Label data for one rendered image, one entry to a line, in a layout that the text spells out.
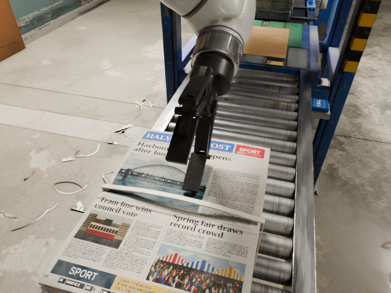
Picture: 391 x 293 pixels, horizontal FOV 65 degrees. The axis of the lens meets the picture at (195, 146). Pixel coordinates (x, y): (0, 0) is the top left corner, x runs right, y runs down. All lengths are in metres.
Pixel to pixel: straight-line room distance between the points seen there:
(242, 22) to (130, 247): 0.43
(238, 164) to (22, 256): 1.48
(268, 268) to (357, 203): 1.43
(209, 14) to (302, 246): 0.55
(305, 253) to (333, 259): 1.02
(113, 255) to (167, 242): 0.08
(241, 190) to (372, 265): 1.38
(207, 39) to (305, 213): 0.52
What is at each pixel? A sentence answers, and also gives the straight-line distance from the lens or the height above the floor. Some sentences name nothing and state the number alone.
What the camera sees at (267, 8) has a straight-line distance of 2.26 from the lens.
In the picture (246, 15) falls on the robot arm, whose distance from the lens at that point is 0.61.
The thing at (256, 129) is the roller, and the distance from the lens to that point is 1.10.
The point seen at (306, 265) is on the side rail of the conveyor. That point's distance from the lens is 0.77.
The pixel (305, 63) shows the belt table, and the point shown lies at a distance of 1.64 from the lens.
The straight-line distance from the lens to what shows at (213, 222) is 0.51.
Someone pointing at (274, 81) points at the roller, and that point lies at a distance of 1.44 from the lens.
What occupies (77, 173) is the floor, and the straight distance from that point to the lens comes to 2.20.
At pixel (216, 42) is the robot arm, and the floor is 1.24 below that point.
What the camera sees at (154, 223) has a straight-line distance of 0.51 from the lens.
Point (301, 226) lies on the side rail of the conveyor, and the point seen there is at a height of 0.80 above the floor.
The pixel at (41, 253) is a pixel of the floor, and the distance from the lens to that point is 1.86.
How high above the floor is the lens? 1.43
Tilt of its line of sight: 39 degrees down
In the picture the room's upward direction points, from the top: straight up
